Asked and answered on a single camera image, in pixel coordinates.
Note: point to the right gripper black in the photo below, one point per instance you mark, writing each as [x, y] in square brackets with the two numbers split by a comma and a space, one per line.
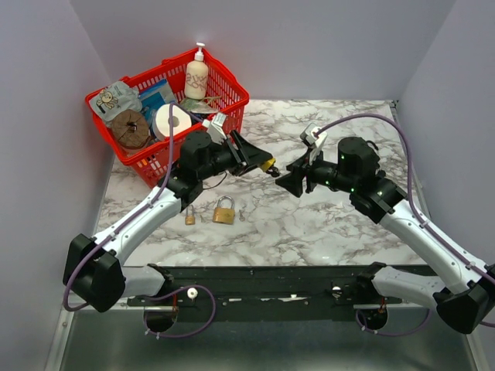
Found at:
[292, 182]

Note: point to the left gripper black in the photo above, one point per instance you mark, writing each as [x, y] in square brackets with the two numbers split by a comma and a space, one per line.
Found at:
[247, 154]

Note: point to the yellow padlock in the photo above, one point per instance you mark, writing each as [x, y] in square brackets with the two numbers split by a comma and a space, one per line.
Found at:
[266, 166]

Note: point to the large brass padlock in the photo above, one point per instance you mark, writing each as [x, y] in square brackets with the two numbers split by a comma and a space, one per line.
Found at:
[224, 213]

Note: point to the black padlock with keys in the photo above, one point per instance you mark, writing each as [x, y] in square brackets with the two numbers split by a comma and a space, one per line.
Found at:
[373, 145]

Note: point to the small brass padlock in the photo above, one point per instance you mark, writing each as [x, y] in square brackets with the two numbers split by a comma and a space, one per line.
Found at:
[190, 218]

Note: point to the yellow padlock key bunch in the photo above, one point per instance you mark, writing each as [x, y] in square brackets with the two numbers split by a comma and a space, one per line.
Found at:
[274, 172]

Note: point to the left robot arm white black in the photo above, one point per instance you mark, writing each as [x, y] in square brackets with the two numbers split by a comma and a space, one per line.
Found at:
[95, 268]

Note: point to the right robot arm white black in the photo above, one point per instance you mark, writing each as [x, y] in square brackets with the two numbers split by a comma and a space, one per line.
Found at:
[462, 290]

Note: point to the green patterned packet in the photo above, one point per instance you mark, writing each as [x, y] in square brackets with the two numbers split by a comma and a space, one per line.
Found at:
[205, 106]

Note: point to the white toilet paper roll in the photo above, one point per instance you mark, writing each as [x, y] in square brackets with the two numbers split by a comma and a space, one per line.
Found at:
[170, 116]

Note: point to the cream lotion pump bottle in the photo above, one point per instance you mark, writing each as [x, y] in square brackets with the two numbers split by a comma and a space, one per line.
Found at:
[196, 75]

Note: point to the blue plastic package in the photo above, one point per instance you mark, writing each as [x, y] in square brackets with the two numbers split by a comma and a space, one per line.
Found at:
[156, 95]

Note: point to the brown tape roll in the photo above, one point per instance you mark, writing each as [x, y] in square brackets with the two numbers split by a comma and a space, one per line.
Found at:
[130, 130]

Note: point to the grey cartoon pouch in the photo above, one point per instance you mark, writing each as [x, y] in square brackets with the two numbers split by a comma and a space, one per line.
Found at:
[115, 99]

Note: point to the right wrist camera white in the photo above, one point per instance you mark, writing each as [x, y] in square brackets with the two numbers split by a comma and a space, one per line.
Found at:
[313, 140]

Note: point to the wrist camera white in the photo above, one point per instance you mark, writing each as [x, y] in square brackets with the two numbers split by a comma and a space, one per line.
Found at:
[215, 128]
[313, 140]

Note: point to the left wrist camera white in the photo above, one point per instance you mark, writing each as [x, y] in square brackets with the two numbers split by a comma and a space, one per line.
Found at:
[215, 128]

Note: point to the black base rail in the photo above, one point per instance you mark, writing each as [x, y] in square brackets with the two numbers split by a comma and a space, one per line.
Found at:
[266, 294]

